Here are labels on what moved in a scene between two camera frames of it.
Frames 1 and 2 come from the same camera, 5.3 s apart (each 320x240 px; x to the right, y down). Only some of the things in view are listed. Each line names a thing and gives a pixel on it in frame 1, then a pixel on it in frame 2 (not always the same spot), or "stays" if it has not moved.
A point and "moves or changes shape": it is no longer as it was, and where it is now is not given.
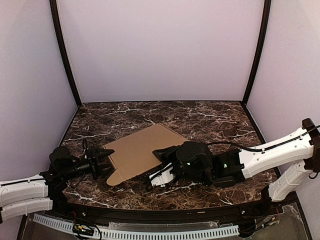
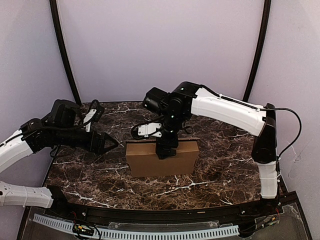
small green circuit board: [79, 228] stays
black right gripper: [171, 155] → [166, 152]
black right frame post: [264, 38] stays
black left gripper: [93, 164] → [95, 142]
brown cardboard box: [133, 154] moves or changes shape
